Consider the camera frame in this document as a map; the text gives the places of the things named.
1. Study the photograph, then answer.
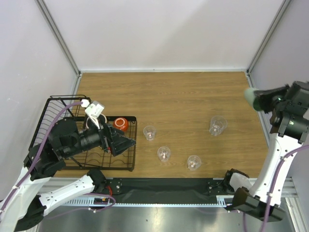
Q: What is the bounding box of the black skull mug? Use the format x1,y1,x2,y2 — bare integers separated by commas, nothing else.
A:
85,114,108,129

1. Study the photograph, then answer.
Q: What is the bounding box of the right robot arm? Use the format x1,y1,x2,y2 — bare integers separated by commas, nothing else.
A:
222,81,309,222

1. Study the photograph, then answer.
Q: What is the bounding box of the clear faceted glass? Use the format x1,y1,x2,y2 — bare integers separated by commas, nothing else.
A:
209,116,228,136

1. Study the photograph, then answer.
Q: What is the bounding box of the pale green cup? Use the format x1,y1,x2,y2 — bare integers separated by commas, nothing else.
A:
244,87,262,112

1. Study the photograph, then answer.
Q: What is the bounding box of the small orange mug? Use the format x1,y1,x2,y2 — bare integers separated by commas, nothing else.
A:
112,117,129,132

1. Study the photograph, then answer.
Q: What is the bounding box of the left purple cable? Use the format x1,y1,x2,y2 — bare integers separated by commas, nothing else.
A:
0,100,85,213

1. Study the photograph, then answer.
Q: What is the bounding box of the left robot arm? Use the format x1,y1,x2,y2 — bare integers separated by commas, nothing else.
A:
0,118,136,232

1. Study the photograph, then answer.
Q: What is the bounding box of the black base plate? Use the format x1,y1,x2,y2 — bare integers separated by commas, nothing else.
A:
107,178,232,203

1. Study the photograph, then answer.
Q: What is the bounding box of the white slotted cable duct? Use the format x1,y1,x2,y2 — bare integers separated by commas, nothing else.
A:
63,195,234,208

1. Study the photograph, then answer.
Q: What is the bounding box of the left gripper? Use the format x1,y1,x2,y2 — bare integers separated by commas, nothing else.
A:
64,115,137,157

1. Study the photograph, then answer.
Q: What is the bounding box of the clear plastic cup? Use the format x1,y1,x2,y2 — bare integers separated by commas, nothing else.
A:
187,155,202,171
143,126,156,141
157,146,171,161

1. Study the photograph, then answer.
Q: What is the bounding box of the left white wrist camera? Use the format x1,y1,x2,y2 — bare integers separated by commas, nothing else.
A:
81,99,107,129

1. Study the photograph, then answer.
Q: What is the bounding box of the aluminium frame rail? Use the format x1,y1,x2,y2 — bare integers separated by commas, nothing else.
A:
33,0,82,75

